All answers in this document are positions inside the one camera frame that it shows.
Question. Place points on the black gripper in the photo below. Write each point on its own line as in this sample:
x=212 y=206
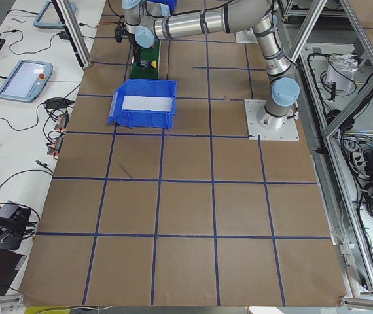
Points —
x=136 y=51

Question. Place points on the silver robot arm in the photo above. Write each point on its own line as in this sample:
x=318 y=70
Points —
x=149 y=21

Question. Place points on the green conveyor belt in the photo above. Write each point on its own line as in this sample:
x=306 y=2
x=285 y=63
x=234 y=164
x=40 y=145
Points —
x=152 y=53

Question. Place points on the blue bin with foam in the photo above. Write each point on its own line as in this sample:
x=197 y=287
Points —
x=144 y=103

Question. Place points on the far teach pendant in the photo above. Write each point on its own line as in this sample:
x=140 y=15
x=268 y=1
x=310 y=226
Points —
x=48 y=18

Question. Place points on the teach pendant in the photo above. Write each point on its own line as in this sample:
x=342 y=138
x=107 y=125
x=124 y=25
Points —
x=48 y=18
x=26 y=81

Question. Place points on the near teach pendant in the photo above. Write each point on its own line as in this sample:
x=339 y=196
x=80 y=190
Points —
x=26 y=81

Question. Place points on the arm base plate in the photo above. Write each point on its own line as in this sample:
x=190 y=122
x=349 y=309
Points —
x=263 y=127
x=246 y=36

